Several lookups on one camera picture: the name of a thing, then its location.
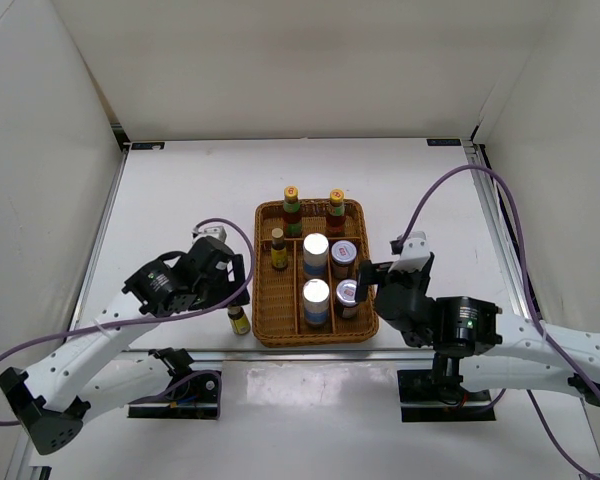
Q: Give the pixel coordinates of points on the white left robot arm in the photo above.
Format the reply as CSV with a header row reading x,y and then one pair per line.
x,y
56,397

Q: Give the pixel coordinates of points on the dark jar white lid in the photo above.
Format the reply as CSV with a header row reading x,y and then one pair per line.
x,y
343,257
345,304

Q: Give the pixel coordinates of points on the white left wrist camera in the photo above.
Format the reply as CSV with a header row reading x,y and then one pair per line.
x,y
217,232

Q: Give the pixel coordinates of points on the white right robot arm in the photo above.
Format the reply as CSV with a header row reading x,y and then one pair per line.
x,y
477,346

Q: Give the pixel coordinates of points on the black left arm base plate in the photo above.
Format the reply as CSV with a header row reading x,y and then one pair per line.
x,y
197,399

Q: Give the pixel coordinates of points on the red sauce bottle yellow cap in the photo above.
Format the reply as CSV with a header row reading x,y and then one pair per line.
x,y
292,213
335,213

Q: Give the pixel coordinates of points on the small yellow bottle tan cap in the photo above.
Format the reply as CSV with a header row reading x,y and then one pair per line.
x,y
279,256
238,319

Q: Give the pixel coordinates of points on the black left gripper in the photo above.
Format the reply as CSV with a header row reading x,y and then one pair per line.
x,y
238,267

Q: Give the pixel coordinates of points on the white spice jar silver lid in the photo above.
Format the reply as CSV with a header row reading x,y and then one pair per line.
x,y
315,255
316,302

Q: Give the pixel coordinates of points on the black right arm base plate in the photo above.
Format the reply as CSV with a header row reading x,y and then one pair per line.
x,y
423,402

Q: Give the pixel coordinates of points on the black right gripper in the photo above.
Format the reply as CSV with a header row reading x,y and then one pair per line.
x,y
372,274

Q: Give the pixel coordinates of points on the brown wicker divided basket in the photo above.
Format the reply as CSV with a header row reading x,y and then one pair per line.
x,y
277,305

